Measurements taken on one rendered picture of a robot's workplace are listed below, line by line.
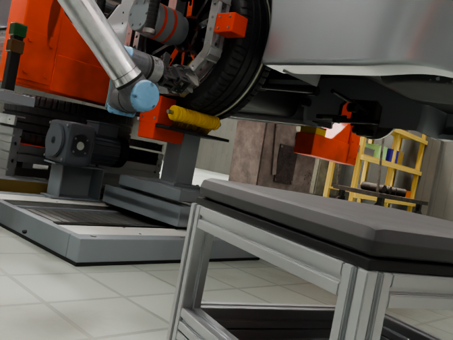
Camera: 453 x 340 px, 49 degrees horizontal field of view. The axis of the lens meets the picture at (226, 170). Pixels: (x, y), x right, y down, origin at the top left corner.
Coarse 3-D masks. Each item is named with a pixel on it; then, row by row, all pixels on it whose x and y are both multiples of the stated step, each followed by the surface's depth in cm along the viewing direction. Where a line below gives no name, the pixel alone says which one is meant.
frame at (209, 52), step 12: (216, 0) 182; (228, 0) 184; (216, 12) 181; (228, 12) 185; (132, 36) 215; (216, 36) 186; (204, 48) 183; (216, 48) 183; (204, 60) 184; (216, 60) 186; (204, 72) 189; (156, 84) 200; (180, 96) 197
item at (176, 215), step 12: (108, 192) 217; (120, 192) 211; (132, 192) 206; (144, 192) 211; (120, 204) 210; (132, 204) 205; (144, 204) 199; (156, 204) 195; (168, 204) 190; (180, 204) 193; (156, 216) 194; (168, 216) 189; (180, 216) 186
